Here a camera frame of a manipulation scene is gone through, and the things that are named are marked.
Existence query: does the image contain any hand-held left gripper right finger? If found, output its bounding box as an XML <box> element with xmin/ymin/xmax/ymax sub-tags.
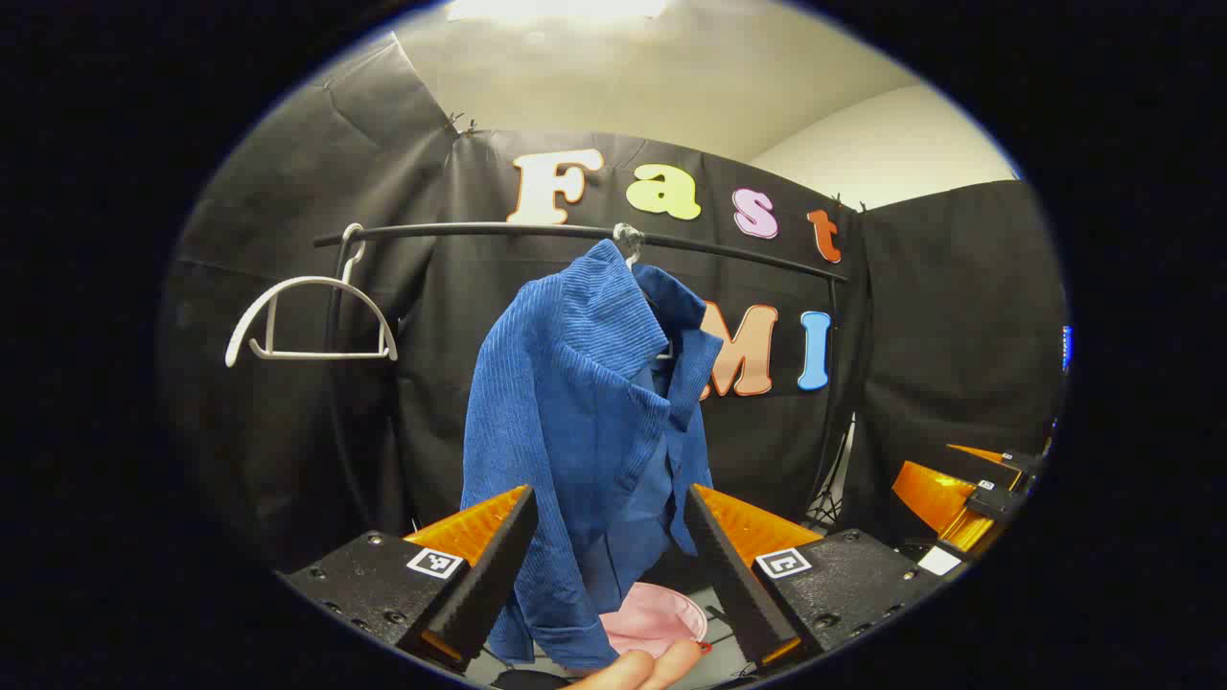
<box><xmin>683</xmin><ymin>483</ymin><xmax>948</xmax><ymax>674</ymax></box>

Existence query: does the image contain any pink laundry hamper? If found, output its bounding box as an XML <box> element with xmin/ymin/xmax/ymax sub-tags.
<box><xmin>599</xmin><ymin>582</ymin><xmax>710</xmax><ymax>662</ymax></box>

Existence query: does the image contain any black tripod stand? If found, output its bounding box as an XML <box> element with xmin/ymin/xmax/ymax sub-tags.
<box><xmin>805</xmin><ymin>412</ymin><xmax>859</xmax><ymax>533</ymax></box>

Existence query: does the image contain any white clothes hanger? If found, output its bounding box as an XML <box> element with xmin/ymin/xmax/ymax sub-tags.
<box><xmin>224</xmin><ymin>223</ymin><xmax>400</xmax><ymax>369</ymax></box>
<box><xmin>612</xmin><ymin>222</ymin><xmax>677</xmax><ymax>363</ymax></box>

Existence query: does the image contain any black clothes rack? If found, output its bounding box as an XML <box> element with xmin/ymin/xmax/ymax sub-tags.
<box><xmin>313</xmin><ymin>220</ymin><xmax>864</xmax><ymax>538</ymax></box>

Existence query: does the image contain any blue corduroy shirt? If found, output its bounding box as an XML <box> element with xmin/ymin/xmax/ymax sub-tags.
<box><xmin>460</xmin><ymin>240</ymin><xmax>725</xmax><ymax>670</ymax></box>

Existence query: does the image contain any ceiling light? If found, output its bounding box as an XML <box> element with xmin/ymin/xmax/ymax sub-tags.
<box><xmin>446</xmin><ymin>0</ymin><xmax>672</xmax><ymax>25</ymax></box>

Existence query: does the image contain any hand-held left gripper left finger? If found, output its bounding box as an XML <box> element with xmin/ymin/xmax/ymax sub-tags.
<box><xmin>276</xmin><ymin>484</ymin><xmax>540</xmax><ymax>674</ymax></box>

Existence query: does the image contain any black backdrop cloth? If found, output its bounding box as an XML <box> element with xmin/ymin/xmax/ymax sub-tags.
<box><xmin>158</xmin><ymin>34</ymin><xmax>1070</xmax><ymax>576</ymax></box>

